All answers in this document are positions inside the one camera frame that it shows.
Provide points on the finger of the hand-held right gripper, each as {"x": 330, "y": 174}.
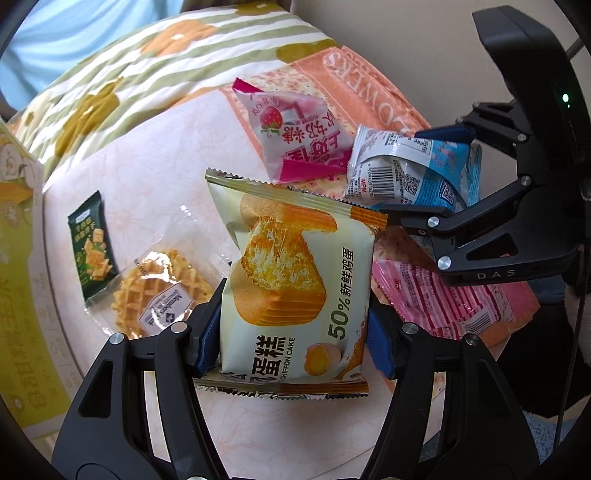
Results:
{"x": 461, "y": 217}
{"x": 461, "y": 131}

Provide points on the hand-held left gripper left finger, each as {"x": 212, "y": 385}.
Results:
{"x": 207, "y": 333}

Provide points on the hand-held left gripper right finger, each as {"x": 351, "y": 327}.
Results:
{"x": 379, "y": 342}

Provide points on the blue and white snack packet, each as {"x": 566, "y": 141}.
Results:
{"x": 392, "y": 170}

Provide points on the chiffon cake packet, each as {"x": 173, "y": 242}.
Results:
{"x": 286, "y": 258}

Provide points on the yellow-green cardboard box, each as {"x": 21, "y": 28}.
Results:
{"x": 27, "y": 277}

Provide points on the pink striped snack packet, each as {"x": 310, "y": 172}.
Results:
{"x": 415, "y": 295}

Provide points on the waffle in clear wrapper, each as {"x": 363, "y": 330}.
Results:
{"x": 157, "y": 281}

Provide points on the pile of snack packets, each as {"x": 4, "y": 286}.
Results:
{"x": 369, "y": 78}

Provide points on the small dark green biscuit packet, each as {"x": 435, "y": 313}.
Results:
{"x": 92, "y": 249}

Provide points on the pink strawberry snack packet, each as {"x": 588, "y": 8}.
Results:
{"x": 277, "y": 120}

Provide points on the floral striped blanket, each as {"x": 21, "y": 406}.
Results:
{"x": 115, "y": 69}

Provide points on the light blue cloth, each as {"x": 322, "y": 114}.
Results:
{"x": 46, "y": 46}

